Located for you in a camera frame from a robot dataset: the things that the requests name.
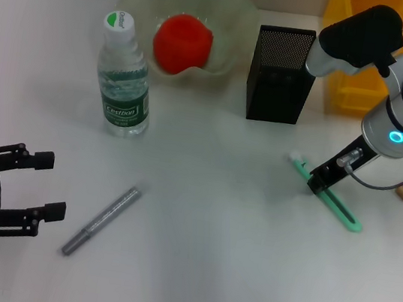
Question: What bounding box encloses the mint green utility knife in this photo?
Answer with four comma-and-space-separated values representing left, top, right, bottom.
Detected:
278, 150, 373, 234

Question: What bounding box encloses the pale green glass fruit plate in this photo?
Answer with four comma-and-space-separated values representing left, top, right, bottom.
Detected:
105, 0, 261, 98

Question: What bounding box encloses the grey glitter pen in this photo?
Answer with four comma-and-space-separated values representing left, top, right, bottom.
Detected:
59, 177, 143, 267

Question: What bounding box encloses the yellow plastic bin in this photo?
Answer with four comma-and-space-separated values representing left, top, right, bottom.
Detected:
309, 0, 403, 123

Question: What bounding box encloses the grey right gripper cable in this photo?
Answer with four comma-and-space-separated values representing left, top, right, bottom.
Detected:
332, 126, 403, 195

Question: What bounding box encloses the clear water bottle green label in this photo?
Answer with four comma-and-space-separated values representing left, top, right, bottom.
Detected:
86, 8, 166, 142

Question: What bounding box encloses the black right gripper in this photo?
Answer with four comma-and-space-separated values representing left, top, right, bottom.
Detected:
305, 128, 383, 205

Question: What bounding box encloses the orange toy fruit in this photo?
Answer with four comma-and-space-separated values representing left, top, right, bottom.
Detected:
148, 9, 218, 80

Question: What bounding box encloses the black mesh pen holder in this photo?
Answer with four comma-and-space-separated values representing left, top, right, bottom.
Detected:
241, 21, 324, 129

